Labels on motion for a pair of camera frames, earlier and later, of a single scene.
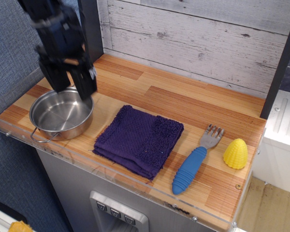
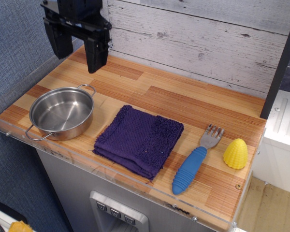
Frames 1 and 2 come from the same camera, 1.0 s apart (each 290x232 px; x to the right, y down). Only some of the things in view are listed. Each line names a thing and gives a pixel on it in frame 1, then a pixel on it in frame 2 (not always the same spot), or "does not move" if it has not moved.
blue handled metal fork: [191, 164] does not move
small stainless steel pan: [64, 114] does not move
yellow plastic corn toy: [235, 154] does not move
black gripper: [62, 41] -> [83, 18]
